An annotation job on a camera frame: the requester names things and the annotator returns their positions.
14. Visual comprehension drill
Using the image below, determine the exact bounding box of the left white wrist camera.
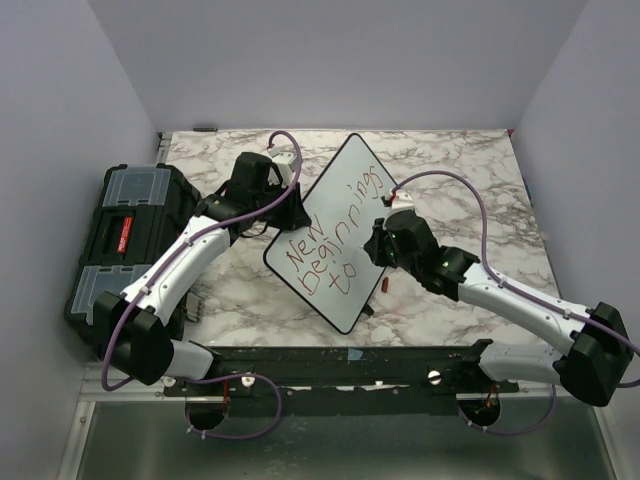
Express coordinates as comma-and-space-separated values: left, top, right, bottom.
267, 147, 297, 187

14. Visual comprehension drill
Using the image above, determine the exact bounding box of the black plastic toolbox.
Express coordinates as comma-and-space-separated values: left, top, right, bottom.
64, 163, 201, 345

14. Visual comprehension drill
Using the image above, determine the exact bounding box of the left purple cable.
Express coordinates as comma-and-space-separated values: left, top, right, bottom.
101, 130, 302, 441

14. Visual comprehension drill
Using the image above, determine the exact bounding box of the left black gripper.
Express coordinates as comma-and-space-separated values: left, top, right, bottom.
253, 180, 310, 232

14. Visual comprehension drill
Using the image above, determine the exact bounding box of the black mounting rail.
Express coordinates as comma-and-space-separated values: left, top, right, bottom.
164, 340, 518, 417

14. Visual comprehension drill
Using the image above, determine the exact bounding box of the black framed whiteboard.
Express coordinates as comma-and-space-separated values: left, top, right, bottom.
263, 133, 396, 334

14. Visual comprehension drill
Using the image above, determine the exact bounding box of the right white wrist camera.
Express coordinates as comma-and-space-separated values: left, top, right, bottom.
381, 189, 415, 215

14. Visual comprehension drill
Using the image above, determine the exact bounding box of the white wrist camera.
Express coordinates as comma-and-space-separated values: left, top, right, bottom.
267, 147, 297, 187
381, 189, 415, 215

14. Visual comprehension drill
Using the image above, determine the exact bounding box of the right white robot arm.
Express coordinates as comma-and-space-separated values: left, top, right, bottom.
364, 210, 633, 407

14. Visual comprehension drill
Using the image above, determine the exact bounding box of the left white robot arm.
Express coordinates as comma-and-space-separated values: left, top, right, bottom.
93, 152, 311, 395

